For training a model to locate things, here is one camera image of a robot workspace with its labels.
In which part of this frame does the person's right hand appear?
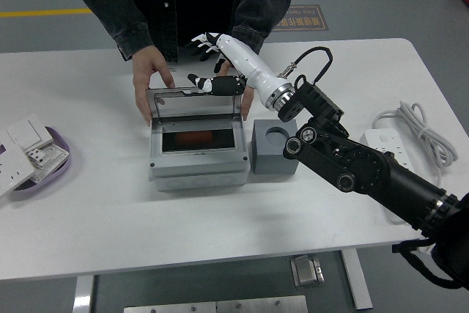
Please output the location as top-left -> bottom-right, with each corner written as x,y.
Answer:
131,48 -> 176,127

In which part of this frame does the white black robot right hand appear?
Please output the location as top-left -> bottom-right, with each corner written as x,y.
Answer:
185,32 -> 290,103

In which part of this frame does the person's left hand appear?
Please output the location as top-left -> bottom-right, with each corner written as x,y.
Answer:
219,59 -> 256,122

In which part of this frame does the grey box with clear flap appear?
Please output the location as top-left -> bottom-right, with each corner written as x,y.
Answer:
146,86 -> 251,192

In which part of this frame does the grey cube with round hole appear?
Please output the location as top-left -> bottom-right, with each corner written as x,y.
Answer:
251,118 -> 300,176

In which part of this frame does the metal floor outlet box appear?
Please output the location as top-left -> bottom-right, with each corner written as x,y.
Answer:
290,254 -> 326,287

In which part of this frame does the brown floor sign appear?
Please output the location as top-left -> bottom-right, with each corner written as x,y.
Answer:
273,4 -> 330,32

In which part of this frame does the yellow floor tape line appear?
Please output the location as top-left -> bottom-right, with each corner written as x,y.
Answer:
0,7 -> 92,19

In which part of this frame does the purple oval tray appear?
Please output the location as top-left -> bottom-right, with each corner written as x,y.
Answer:
7,125 -> 72,201

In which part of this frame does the white power strip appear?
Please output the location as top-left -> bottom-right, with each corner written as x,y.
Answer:
358,128 -> 417,174

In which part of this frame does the large white socket plate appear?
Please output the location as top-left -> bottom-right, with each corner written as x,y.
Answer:
0,143 -> 37,197

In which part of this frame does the white table leg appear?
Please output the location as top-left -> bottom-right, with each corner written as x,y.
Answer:
340,249 -> 374,310
72,275 -> 95,313

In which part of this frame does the white switch plate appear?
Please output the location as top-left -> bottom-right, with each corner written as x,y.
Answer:
6,119 -> 55,150

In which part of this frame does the white coiled power cord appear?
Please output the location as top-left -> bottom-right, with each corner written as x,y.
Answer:
372,100 -> 459,226

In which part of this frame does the steel base plate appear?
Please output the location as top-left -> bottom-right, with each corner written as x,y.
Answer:
123,295 -> 309,313

